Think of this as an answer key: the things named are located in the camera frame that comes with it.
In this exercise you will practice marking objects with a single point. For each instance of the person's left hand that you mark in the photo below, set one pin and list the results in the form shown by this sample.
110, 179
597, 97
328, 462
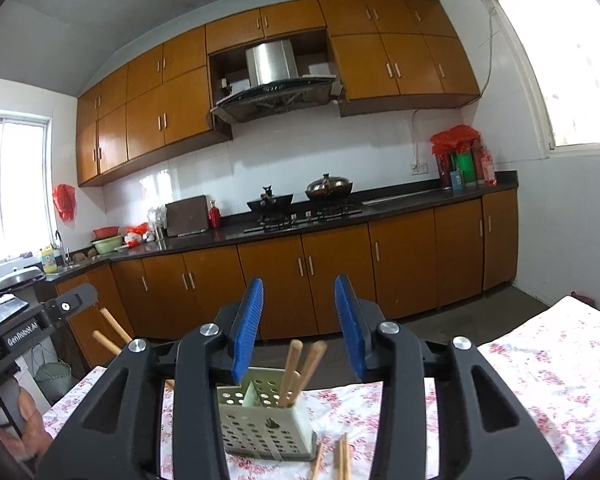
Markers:
35, 440

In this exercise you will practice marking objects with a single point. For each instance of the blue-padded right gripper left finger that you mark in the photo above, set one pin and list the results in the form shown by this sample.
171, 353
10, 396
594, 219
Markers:
239, 324

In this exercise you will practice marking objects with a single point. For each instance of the green bowl on counter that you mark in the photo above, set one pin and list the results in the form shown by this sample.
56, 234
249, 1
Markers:
110, 244

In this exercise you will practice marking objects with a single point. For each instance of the left window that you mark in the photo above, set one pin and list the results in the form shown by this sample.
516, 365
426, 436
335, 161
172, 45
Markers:
25, 224

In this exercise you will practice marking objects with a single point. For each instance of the yellow dish soap bottle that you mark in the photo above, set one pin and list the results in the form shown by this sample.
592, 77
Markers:
48, 260

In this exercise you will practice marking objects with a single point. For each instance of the brown cutting board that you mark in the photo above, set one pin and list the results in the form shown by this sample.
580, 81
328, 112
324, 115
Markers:
187, 217

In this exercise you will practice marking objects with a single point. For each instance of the window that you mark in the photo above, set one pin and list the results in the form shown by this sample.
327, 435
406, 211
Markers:
560, 50
25, 224

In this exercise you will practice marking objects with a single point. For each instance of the orange kitchen cabinets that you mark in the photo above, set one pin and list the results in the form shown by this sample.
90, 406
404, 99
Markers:
187, 93
407, 263

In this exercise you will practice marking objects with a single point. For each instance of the right window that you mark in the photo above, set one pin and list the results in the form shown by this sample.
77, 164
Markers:
560, 50

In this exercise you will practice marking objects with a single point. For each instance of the wooden chopstick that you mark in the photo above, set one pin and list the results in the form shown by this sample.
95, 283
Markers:
345, 469
317, 462
338, 459
293, 357
116, 326
312, 361

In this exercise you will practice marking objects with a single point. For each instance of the orange lower kitchen cabinets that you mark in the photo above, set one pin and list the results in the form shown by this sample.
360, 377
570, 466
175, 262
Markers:
407, 263

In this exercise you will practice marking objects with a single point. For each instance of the black wok on stove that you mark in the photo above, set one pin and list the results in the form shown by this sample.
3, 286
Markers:
270, 204

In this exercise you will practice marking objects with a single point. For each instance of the stainless steel range hood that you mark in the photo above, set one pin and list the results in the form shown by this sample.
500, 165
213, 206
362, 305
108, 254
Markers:
272, 77

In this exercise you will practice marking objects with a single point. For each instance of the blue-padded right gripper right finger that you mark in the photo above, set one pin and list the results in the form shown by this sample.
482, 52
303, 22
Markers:
358, 320

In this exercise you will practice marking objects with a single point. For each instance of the black wok with lid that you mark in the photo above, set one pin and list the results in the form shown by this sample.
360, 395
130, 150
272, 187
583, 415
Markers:
329, 190

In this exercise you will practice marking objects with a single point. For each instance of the green bottle on counter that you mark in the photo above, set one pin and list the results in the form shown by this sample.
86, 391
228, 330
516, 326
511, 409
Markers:
465, 165

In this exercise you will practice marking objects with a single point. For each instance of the red plastic bag on counter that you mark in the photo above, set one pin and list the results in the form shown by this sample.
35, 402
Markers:
455, 140

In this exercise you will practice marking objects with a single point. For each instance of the metal pot lid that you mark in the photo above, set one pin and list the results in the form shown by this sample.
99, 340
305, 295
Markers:
19, 277

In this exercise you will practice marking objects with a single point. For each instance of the green basket on floor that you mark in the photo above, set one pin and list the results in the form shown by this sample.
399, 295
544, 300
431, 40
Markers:
54, 378

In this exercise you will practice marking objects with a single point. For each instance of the floral pink white tablecloth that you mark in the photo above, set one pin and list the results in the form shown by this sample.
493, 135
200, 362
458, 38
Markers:
551, 362

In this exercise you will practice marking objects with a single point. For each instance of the orange upper kitchen cabinets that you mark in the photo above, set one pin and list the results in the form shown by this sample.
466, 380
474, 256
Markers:
187, 93

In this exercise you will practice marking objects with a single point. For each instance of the pale green perforated utensil holder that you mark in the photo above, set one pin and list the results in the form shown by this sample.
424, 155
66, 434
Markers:
254, 425

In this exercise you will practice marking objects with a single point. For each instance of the red bottle near board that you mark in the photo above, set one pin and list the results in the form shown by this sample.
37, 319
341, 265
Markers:
214, 216

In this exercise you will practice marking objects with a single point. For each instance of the gas stove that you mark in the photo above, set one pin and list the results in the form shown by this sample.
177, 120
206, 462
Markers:
308, 218

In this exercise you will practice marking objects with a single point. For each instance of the red plastic bag hanging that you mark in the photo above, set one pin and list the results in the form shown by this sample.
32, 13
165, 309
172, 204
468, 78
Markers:
64, 199

